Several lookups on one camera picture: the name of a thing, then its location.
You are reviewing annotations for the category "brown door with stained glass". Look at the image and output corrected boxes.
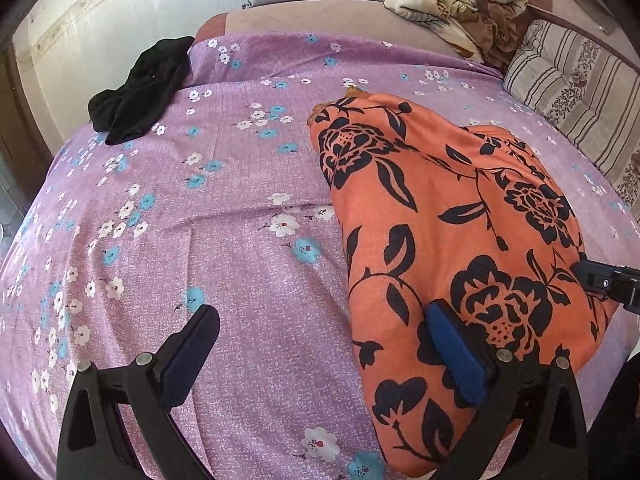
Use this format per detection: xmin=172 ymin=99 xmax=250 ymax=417
xmin=0 ymin=35 xmax=56 ymax=221

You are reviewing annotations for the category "purple floral bedsheet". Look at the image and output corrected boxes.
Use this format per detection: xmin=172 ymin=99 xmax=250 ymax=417
xmin=0 ymin=30 xmax=640 ymax=480

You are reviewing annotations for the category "orange black floral shirt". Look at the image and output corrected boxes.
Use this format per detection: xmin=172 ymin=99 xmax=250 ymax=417
xmin=307 ymin=87 xmax=621 ymax=476

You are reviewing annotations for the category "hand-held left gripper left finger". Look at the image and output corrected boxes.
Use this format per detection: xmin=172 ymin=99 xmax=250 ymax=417
xmin=56 ymin=304 xmax=222 ymax=480

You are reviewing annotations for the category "pink beige sofa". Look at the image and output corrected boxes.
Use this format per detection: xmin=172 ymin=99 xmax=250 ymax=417
xmin=194 ymin=0 xmax=640 ymax=68

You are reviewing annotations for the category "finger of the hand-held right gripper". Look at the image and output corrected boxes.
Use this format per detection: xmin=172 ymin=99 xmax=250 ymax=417
xmin=570 ymin=259 xmax=640 ymax=316

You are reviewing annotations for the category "black cloth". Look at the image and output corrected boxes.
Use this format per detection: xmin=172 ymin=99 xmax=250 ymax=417
xmin=87 ymin=36 xmax=197 ymax=147

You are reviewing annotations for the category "beige leaf print blanket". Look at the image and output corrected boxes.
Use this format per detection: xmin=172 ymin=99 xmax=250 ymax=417
xmin=384 ymin=0 xmax=530 ymax=68

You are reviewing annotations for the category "striped floral cushion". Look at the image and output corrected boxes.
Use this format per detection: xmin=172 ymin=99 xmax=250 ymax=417
xmin=502 ymin=19 xmax=640 ymax=206

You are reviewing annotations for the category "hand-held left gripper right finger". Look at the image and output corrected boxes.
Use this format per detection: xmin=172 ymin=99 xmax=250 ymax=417
xmin=425 ymin=299 xmax=590 ymax=480

